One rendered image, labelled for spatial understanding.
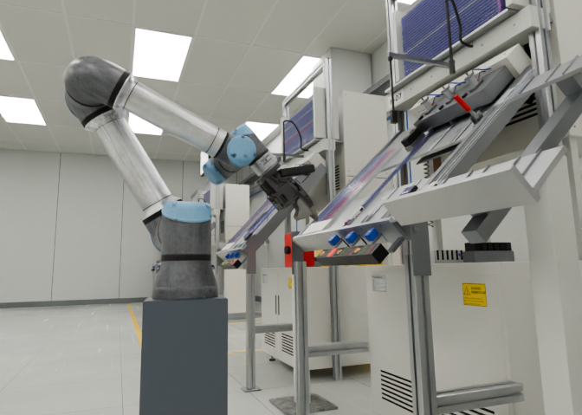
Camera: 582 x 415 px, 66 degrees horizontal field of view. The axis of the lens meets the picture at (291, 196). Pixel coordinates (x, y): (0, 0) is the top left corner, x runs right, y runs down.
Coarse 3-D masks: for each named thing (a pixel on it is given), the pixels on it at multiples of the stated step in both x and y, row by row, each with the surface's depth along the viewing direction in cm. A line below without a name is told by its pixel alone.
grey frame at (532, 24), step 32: (544, 0) 136; (512, 32) 139; (544, 32) 134; (480, 64) 157; (544, 64) 132; (416, 96) 186; (544, 96) 131; (416, 288) 104; (416, 320) 103; (416, 352) 103; (416, 384) 102
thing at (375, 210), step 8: (408, 184) 131; (416, 184) 126; (424, 184) 120; (384, 192) 141; (392, 192) 134; (400, 192) 129; (360, 200) 154; (376, 200) 141; (384, 200) 135; (352, 208) 153; (368, 208) 140; (376, 208) 133; (384, 208) 129; (344, 216) 153; (360, 216) 139; (368, 216) 132; (376, 216) 128; (384, 216) 121; (392, 216) 118; (336, 224) 151; (344, 224) 141
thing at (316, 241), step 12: (336, 228) 139; (348, 228) 131; (360, 228) 125; (384, 228) 116; (396, 228) 111; (300, 240) 167; (312, 240) 158; (324, 240) 150; (360, 240) 130; (384, 240) 120
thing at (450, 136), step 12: (468, 120) 139; (408, 132) 189; (444, 132) 148; (456, 132) 138; (468, 132) 130; (396, 144) 187; (432, 144) 147; (444, 144) 137; (456, 144) 143; (396, 156) 169; (420, 156) 148; (432, 156) 151; (384, 168) 168
